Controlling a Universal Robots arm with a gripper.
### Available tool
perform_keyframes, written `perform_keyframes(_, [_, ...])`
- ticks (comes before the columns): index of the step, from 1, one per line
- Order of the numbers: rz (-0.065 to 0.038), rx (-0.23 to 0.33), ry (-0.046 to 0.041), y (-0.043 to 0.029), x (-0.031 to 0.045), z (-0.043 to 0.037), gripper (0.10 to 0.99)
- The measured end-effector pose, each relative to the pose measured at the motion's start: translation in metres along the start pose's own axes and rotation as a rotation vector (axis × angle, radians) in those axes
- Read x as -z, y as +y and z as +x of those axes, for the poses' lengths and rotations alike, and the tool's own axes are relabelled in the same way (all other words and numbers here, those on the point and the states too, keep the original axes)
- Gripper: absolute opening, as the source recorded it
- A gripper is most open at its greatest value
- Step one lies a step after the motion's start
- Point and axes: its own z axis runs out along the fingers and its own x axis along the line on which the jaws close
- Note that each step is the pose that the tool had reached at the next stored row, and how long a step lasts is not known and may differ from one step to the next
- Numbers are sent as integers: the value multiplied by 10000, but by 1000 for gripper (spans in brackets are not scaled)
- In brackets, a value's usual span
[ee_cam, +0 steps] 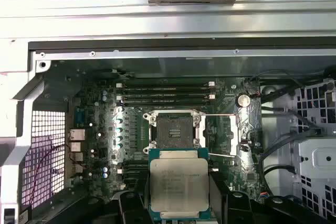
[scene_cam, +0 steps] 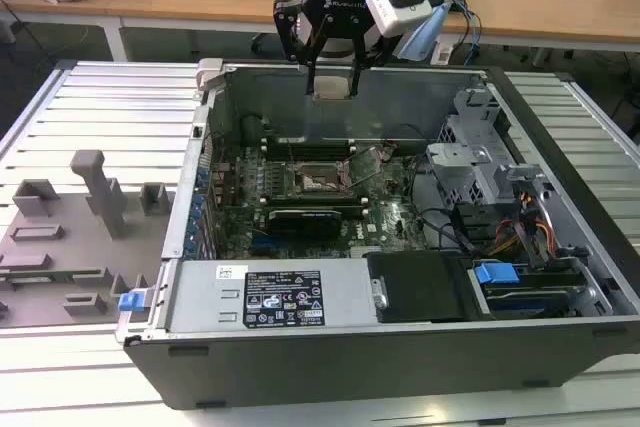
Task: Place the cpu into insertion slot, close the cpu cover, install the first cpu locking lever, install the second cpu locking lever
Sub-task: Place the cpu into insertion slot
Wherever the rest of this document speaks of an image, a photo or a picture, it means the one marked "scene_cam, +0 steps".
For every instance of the blue case latch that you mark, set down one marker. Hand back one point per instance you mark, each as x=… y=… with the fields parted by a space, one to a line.
x=129 y=302

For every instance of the silver CPU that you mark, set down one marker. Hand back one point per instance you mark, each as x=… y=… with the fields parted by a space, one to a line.
x=330 y=88

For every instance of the metal disk bay cage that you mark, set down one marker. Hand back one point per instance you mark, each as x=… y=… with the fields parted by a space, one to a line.
x=460 y=167

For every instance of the black open PC case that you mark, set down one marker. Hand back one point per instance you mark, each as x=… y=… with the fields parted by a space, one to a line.
x=350 y=372

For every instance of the black plastic shroud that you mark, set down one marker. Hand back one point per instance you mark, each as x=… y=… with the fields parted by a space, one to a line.
x=425 y=287

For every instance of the CPU socket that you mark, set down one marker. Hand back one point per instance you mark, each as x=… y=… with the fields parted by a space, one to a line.
x=315 y=182

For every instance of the black graphics card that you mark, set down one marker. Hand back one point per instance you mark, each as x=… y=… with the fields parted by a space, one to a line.
x=305 y=227

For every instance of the hard disk in blue carrier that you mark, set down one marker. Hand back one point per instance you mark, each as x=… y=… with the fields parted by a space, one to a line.
x=495 y=274

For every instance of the small white box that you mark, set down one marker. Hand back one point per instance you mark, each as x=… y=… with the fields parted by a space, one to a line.
x=442 y=53

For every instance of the silver power supply with label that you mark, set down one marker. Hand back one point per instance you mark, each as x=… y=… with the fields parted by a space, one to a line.
x=200 y=297

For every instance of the black office chair base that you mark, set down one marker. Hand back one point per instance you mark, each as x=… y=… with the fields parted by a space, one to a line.
x=262 y=42

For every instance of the green motherboard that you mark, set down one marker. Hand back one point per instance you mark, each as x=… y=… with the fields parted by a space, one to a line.
x=395 y=227

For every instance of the green RAM stick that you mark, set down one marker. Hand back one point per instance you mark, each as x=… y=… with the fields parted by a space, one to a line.
x=50 y=277

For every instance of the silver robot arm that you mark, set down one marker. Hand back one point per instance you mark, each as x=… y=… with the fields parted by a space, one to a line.
x=425 y=32

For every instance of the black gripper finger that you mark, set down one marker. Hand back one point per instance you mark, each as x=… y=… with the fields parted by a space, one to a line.
x=287 y=22
x=355 y=47

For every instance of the metal locking lever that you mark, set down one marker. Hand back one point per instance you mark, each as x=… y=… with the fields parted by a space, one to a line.
x=289 y=152

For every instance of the blue slot retainer clip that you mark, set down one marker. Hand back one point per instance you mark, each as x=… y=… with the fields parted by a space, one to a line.
x=203 y=177
x=198 y=203
x=194 y=229
x=190 y=248

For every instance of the grey parts rack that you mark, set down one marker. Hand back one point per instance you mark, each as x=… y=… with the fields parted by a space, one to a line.
x=75 y=257

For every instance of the black RAM slot bank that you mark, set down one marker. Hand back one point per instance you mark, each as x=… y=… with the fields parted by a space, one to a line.
x=320 y=206
x=310 y=148

